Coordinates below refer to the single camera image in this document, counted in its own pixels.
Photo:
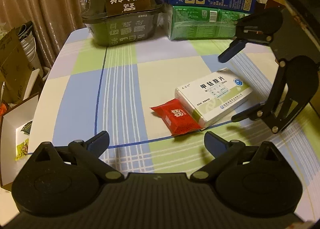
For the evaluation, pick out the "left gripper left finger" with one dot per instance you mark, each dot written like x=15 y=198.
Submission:
x=87 y=155

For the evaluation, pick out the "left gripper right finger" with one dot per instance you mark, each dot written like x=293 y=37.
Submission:
x=224 y=152

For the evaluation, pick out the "red snack packet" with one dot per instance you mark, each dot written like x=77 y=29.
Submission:
x=176 y=118

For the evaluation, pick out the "white green medicine box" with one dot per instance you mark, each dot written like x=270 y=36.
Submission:
x=210 y=98

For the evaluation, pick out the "checkered tablecloth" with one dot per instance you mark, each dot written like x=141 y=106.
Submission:
x=92 y=88

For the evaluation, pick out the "yellow snack packet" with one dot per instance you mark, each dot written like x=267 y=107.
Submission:
x=22 y=149

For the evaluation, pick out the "white open cardboard box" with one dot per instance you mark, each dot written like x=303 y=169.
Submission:
x=12 y=123

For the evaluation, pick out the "brown cardboard boxes stack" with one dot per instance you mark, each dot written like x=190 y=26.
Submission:
x=15 y=68

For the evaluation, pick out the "green shrink-wrapped drink pack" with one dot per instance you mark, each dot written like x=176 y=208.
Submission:
x=188 y=22

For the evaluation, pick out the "white bowls stack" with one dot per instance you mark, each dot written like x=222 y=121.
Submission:
x=28 y=42

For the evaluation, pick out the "black Honglu food box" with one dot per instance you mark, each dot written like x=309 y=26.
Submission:
x=117 y=22

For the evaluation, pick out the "beige pink curtain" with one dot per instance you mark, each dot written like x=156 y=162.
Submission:
x=53 y=21

